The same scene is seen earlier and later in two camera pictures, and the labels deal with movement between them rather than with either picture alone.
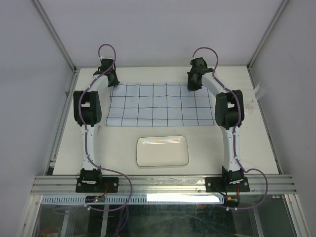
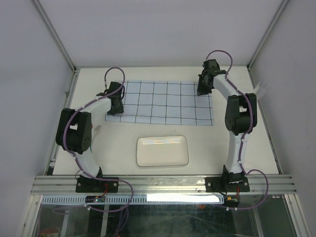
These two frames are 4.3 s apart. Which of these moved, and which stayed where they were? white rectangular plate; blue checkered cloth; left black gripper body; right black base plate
Moved: left black gripper body
Stayed: white rectangular plate; blue checkered cloth; right black base plate
